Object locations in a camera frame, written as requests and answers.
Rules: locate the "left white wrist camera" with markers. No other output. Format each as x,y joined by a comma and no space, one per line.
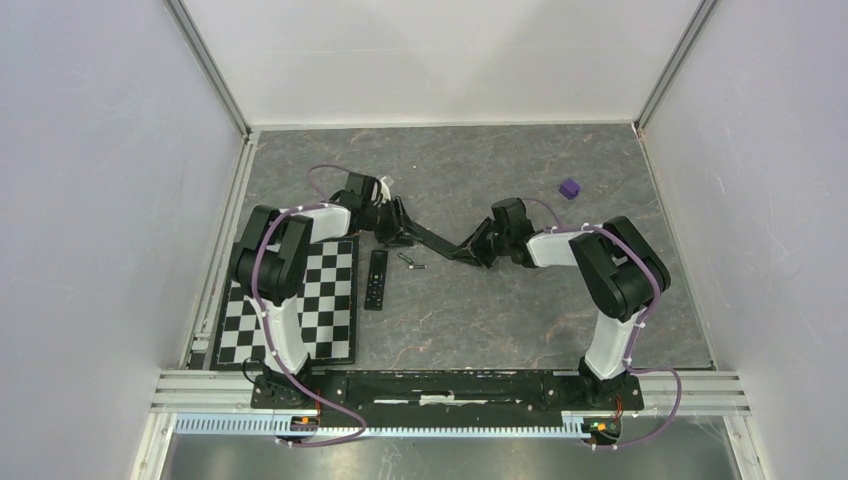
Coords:
385,184

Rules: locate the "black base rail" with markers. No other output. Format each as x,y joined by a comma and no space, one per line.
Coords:
443,398

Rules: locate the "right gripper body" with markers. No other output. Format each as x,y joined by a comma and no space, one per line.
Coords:
503,240

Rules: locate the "black remote with green button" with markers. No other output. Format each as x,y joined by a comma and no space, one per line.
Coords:
376,280

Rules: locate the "black white checkerboard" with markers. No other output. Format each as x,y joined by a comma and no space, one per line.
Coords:
326,308

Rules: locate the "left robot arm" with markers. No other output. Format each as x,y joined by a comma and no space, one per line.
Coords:
270,258

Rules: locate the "purple cube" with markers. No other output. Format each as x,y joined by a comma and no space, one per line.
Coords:
569,189

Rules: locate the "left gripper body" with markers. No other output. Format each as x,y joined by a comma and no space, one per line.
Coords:
381,219

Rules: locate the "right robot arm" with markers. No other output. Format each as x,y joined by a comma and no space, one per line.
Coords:
622,273

